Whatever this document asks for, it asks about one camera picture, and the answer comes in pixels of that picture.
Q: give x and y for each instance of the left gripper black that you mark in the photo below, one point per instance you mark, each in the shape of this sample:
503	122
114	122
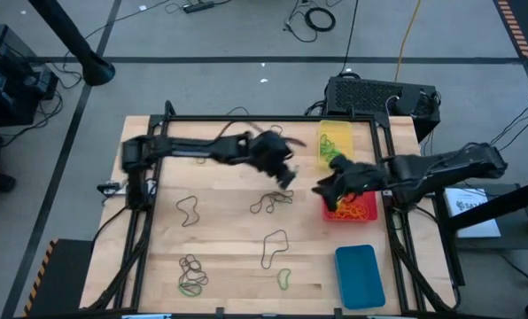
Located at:
270	153

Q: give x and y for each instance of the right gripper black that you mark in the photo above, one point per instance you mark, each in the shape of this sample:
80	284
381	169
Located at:
359	177

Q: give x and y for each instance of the heap of orange rubber bands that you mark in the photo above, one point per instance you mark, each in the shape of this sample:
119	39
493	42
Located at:
354	212

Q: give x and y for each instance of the heap of green rubber bands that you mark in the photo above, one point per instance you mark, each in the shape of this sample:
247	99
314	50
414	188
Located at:
328	148

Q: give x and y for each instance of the black rubber band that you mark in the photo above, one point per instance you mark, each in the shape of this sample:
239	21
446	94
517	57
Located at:
180	208
188	274
184	259
276	126
264	261
284	196
257	206
200	161

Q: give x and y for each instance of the green rubber band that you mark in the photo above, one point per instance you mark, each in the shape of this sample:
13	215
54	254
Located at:
280	279
188	293

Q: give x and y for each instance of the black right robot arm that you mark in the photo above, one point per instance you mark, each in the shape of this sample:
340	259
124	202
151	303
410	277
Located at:
445	170

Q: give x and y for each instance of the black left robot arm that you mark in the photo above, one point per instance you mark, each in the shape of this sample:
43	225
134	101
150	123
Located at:
188	148

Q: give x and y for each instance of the red plastic basket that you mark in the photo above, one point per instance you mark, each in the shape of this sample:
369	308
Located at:
372	208

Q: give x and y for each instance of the yellow plastic basket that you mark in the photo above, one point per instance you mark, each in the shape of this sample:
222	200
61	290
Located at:
343	133

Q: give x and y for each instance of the blue plastic basket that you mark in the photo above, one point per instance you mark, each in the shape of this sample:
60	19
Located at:
359	277

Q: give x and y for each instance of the black computer case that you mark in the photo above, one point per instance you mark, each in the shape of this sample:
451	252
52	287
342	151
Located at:
370	97

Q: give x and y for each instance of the white paper sheet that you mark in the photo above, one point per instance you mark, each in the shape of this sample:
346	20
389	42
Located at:
468	208

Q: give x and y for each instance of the black diagonal beam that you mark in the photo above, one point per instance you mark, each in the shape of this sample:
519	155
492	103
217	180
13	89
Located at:
503	201

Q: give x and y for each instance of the black power strip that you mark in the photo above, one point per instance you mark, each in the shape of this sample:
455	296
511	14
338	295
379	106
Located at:
198	6

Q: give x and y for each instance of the black stand pole with base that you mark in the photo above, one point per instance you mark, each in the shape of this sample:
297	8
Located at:
69	35

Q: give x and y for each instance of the black equipment cart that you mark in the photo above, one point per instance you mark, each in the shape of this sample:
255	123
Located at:
7	75

